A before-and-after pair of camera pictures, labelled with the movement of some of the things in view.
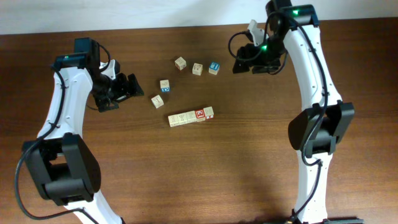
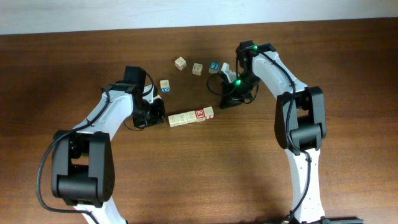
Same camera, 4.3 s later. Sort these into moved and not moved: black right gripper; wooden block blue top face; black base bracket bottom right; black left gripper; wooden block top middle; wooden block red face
Moved: black left gripper; black right gripper
Not moved: wooden block blue top face; wooden block top middle; wooden block red face; black base bracket bottom right
